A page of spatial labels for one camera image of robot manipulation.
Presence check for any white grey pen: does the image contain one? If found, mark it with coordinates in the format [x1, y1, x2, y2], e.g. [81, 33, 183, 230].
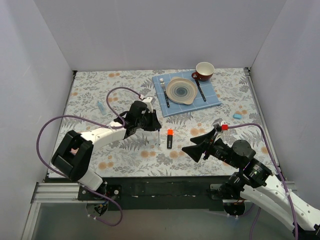
[157, 129, 161, 146]

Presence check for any black orange highlighter pen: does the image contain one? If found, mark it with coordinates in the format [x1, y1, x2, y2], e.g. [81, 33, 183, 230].
[166, 134, 173, 149]

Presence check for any light blue pen cap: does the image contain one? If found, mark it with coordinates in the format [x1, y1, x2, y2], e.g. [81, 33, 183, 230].
[233, 113, 242, 120]

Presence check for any light blue pen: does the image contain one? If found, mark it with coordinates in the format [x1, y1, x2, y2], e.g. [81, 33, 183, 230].
[97, 101, 107, 116]

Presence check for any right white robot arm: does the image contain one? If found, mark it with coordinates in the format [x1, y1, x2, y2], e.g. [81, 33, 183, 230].
[182, 130, 320, 240]

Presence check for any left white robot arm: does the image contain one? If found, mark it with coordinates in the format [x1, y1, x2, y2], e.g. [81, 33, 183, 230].
[51, 97, 162, 200]

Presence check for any blue checked cloth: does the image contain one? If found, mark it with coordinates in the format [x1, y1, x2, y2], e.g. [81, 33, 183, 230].
[152, 70, 222, 117]

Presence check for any beige blue plate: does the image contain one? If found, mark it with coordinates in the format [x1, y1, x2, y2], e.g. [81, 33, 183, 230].
[166, 77, 198, 105]

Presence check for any red white cup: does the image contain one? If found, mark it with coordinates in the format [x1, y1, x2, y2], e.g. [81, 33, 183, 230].
[191, 62, 215, 82]

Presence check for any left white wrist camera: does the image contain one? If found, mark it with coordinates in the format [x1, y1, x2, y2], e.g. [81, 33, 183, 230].
[139, 95, 156, 112]

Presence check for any fork with black handle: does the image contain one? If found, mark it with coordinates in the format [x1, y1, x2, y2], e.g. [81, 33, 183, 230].
[159, 78, 170, 108]

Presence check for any knife with black handle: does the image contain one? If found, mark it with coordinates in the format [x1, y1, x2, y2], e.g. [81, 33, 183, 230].
[195, 79, 207, 102]

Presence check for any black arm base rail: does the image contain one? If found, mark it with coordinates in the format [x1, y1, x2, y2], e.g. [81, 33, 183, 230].
[77, 174, 257, 212]

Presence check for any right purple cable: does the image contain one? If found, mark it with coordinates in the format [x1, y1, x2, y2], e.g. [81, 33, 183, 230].
[227, 122, 300, 240]

